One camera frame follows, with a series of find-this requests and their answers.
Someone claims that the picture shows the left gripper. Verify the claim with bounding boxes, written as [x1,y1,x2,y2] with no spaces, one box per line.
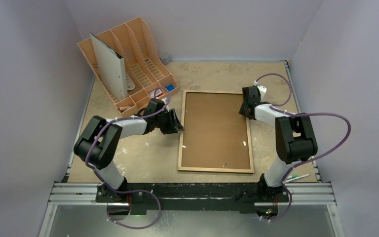
[154,109,183,134]

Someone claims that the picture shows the brown backing board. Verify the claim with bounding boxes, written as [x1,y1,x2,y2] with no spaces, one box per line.
[180,92,251,171]

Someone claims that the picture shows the wooden picture frame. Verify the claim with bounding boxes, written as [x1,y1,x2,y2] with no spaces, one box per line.
[177,90,255,174]

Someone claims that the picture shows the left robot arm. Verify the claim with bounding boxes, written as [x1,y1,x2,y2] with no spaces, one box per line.
[73,99,184,202]

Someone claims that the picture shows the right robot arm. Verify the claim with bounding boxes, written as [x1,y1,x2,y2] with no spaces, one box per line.
[239,86,318,201]

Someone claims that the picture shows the red white small box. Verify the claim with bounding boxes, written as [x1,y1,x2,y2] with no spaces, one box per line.
[148,88,164,99]

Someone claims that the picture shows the blue small box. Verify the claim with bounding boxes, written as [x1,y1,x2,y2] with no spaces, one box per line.
[165,84,176,94]

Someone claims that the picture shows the orange file organizer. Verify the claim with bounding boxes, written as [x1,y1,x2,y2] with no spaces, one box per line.
[76,17,180,119]

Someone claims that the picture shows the white binder folder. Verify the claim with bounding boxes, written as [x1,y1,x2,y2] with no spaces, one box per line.
[89,33,128,101]

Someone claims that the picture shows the white green pen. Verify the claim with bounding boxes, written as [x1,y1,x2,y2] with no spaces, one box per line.
[286,174,299,181]

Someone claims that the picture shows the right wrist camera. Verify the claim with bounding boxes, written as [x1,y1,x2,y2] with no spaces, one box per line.
[253,81,267,102]

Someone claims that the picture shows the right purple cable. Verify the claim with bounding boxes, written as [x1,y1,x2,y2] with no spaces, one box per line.
[253,73,352,223]

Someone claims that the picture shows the purple cable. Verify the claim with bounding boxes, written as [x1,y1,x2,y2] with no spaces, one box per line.
[84,87,173,230]
[253,73,352,223]

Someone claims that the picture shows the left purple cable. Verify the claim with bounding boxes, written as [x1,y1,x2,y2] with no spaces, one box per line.
[84,87,173,230]

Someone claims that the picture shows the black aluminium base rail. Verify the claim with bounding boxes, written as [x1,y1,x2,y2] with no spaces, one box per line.
[48,183,336,215]

